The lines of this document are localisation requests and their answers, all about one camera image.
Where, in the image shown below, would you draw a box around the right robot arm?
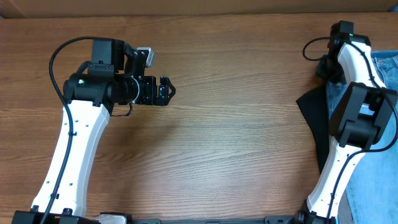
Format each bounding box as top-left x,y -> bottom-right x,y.
293,21 -> 397,223

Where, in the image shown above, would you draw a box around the light blue jeans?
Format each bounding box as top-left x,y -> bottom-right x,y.
326,50 -> 397,224

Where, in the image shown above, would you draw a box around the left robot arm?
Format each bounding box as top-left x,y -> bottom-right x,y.
12,37 -> 176,224

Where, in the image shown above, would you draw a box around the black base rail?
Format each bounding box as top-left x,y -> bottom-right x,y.
99,213 -> 308,224

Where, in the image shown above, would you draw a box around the black garment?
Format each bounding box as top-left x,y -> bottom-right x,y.
296,85 -> 329,172

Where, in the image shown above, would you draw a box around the cardboard backboard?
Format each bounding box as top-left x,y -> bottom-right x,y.
1,0 -> 397,19

